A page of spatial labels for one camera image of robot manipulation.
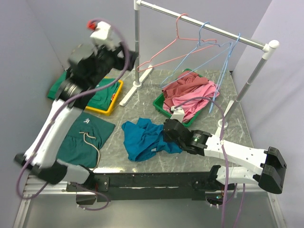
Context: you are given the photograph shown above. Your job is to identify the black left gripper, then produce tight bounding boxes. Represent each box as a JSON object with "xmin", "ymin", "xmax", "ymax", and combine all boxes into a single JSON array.
[{"xmin": 89, "ymin": 40, "xmax": 139, "ymax": 86}]

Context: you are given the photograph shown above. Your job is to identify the teal blue t shirt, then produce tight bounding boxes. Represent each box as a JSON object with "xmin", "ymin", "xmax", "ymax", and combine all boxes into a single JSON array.
[{"xmin": 122, "ymin": 118, "xmax": 182, "ymax": 162}]

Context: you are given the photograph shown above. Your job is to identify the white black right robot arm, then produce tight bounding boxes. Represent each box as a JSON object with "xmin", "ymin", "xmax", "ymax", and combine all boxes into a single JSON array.
[{"xmin": 163, "ymin": 119, "xmax": 287, "ymax": 194}]

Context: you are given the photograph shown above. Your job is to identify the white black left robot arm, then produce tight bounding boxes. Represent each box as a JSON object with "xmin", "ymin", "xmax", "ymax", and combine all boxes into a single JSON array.
[{"xmin": 14, "ymin": 42, "xmax": 138, "ymax": 191}]

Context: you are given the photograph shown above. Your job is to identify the pink t shirt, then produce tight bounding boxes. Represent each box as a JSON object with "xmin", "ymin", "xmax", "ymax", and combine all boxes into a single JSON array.
[{"xmin": 172, "ymin": 81, "xmax": 219, "ymax": 123}]

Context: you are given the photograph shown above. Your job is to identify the green printed t shirt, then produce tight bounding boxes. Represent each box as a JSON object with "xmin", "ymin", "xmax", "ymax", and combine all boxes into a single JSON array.
[{"xmin": 47, "ymin": 71, "xmax": 120, "ymax": 111}]

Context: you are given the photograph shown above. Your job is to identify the maroon t shirt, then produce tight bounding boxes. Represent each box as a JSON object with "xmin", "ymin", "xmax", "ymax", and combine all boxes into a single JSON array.
[{"xmin": 162, "ymin": 71, "xmax": 209, "ymax": 112}]

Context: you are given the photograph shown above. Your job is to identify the green plastic tray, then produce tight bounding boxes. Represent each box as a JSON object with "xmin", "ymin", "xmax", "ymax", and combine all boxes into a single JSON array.
[{"xmin": 153, "ymin": 69, "xmax": 200, "ymax": 126}]

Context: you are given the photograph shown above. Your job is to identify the yellow plastic tray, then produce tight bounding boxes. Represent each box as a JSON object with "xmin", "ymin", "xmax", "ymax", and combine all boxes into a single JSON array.
[{"xmin": 85, "ymin": 80, "xmax": 124, "ymax": 116}]

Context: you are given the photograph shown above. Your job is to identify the dark green shorts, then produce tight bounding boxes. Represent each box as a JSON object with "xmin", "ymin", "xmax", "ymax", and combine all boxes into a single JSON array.
[{"xmin": 57, "ymin": 112, "xmax": 115, "ymax": 169}]

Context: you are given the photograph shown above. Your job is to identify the silver white clothes rack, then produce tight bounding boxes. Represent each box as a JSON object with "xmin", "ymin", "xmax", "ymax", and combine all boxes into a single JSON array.
[{"xmin": 119, "ymin": 0, "xmax": 280, "ymax": 135}]

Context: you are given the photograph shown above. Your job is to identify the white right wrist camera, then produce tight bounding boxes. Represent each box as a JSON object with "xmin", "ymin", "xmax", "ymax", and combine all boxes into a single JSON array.
[{"xmin": 170, "ymin": 106, "xmax": 185, "ymax": 123}]

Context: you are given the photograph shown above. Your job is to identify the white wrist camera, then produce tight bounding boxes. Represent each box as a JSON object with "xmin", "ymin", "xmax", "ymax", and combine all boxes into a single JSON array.
[
  {"xmin": 170, "ymin": 106, "xmax": 185, "ymax": 123},
  {"xmin": 87, "ymin": 20, "xmax": 115, "ymax": 50}
]

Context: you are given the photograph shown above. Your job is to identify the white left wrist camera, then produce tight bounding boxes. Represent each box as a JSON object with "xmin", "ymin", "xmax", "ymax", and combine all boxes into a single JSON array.
[{"xmin": 87, "ymin": 20, "xmax": 115, "ymax": 50}]

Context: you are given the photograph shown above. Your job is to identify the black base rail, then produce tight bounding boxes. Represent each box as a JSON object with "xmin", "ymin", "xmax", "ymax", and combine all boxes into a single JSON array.
[{"xmin": 66, "ymin": 170, "xmax": 238, "ymax": 205}]

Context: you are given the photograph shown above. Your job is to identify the blue wire hanger middle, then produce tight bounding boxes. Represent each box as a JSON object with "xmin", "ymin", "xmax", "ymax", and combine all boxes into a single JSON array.
[{"xmin": 160, "ymin": 22, "xmax": 239, "ymax": 88}]

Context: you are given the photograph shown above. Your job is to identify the blue wire hanger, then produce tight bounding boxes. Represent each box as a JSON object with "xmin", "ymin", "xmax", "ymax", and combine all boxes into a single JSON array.
[
  {"xmin": 212, "ymin": 33, "xmax": 241, "ymax": 101},
  {"xmin": 160, "ymin": 22, "xmax": 239, "ymax": 88}
]

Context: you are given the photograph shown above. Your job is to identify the pink wire hanger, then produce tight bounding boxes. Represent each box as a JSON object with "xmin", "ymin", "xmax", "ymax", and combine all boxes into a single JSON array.
[{"xmin": 135, "ymin": 13, "xmax": 217, "ymax": 73}]

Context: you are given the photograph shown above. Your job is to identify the blue wire hanger right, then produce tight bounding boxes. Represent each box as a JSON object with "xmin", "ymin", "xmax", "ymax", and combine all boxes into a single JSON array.
[{"xmin": 212, "ymin": 33, "xmax": 241, "ymax": 101}]

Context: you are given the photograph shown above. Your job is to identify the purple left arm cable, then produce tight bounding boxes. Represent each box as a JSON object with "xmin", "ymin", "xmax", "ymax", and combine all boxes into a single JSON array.
[{"xmin": 15, "ymin": 18, "xmax": 130, "ymax": 211}]

